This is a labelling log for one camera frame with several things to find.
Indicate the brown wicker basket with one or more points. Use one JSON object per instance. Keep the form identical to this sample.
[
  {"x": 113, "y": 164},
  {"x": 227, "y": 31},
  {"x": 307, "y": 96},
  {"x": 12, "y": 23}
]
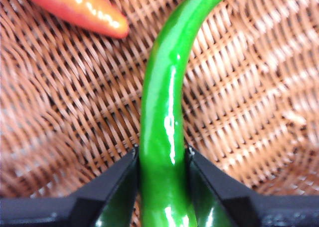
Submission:
[{"x": 74, "y": 92}]

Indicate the orange carrot with green leaves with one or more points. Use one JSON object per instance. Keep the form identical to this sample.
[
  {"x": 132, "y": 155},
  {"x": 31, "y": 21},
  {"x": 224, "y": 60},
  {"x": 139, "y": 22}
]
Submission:
[{"x": 82, "y": 10}]

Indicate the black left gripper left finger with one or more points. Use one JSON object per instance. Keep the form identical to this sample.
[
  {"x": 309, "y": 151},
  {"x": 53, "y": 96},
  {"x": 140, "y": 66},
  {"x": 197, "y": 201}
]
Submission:
[{"x": 94, "y": 207}]

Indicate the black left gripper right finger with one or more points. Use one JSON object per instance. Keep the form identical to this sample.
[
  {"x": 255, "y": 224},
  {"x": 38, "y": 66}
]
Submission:
[{"x": 229, "y": 209}]

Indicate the green chili pepper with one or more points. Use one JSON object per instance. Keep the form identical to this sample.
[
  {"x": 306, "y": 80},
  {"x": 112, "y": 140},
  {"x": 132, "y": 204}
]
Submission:
[{"x": 162, "y": 112}]

